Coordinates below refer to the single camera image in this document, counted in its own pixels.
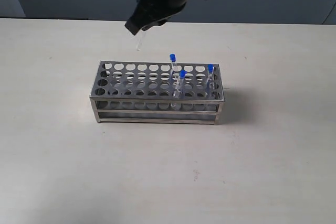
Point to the blue-capped tube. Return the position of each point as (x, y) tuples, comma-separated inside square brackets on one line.
[(141, 38), (210, 79), (173, 74), (178, 90)]

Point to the stainless steel test tube rack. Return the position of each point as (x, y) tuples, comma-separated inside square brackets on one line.
[(144, 92)]

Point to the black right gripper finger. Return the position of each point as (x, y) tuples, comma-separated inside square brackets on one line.
[(153, 24), (136, 23)]

